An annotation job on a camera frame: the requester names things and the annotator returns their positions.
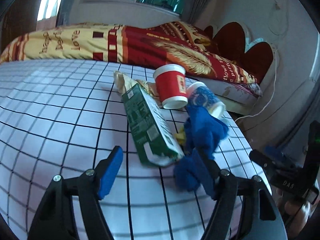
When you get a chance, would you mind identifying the red paper cup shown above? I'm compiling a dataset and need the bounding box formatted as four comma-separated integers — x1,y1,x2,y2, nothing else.
153,64,188,109

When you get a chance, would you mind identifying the red heart headboard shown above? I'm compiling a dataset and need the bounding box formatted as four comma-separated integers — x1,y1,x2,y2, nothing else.
204,22,274,84

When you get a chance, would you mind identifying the blue patterned paper cup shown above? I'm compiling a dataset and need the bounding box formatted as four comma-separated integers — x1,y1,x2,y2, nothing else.
187,81,226,119

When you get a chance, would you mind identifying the blue cloth rag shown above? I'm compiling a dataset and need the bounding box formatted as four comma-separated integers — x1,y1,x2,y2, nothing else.
174,104,228,192

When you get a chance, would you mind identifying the yellow cloth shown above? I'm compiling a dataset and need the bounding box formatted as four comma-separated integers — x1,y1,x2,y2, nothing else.
174,127,187,146

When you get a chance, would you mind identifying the person's right hand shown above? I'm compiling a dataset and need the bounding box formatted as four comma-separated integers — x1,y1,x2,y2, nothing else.
284,200,313,239

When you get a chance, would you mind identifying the beige paper bag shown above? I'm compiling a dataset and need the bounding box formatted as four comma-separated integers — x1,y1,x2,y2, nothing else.
113,71,159,100

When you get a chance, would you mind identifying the green carton box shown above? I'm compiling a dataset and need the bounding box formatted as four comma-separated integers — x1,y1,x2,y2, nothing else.
122,84,184,167

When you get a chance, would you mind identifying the grey bed mattress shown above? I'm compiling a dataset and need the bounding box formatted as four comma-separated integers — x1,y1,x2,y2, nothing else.
197,77,259,106

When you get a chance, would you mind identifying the white flat cable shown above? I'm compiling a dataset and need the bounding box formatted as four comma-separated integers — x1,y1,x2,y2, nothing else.
234,47,279,123

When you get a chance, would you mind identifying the red yellow bed blanket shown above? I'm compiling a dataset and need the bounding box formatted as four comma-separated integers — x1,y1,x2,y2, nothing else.
1,21,257,84

